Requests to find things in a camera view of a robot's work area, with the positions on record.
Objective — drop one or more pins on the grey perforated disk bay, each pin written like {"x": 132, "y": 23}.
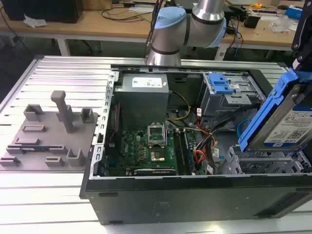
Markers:
{"x": 263, "y": 164}

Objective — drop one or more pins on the blue cardboard box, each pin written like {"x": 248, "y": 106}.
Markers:
{"x": 293, "y": 12}

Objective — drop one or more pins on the yellow tape roll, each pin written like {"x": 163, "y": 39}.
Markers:
{"x": 257, "y": 5}

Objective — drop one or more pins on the wooden desk white frame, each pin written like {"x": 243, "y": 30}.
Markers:
{"x": 85, "y": 26}
{"x": 263, "y": 36}

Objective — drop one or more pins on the CPU socket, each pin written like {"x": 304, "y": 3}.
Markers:
{"x": 158, "y": 156}

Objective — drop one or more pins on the black graphics card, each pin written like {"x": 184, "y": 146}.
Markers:
{"x": 153, "y": 171}

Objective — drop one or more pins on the large black box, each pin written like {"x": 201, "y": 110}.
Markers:
{"x": 41, "y": 9}

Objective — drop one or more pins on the green motherboard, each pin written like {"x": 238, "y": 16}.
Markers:
{"x": 136, "y": 151}

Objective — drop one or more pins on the hard disk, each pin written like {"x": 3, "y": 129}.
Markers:
{"x": 275, "y": 122}

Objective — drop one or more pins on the blue drive latch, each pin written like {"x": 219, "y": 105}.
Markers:
{"x": 220, "y": 84}

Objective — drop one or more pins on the black RAM slot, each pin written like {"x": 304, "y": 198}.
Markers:
{"x": 180, "y": 151}

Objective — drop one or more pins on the crumpled white paper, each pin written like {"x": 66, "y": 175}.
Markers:
{"x": 35, "y": 21}

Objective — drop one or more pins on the black open PC case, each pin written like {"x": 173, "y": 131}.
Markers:
{"x": 195, "y": 200}

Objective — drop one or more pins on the crumpled clear plastic bag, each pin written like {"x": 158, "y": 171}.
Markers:
{"x": 281, "y": 24}

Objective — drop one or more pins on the grey power supply unit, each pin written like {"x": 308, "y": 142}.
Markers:
{"x": 141, "y": 102}

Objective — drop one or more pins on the grey parts rack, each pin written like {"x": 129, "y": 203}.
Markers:
{"x": 48, "y": 136}

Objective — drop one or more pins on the small black cube device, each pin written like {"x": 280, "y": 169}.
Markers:
{"x": 252, "y": 20}

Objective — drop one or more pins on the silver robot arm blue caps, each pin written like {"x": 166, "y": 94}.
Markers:
{"x": 170, "y": 31}

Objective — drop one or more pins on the RAM stick in slot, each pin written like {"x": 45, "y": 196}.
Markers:
{"x": 189, "y": 153}

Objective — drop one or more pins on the grey drive cage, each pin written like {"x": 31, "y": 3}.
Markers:
{"x": 219, "y": 102}

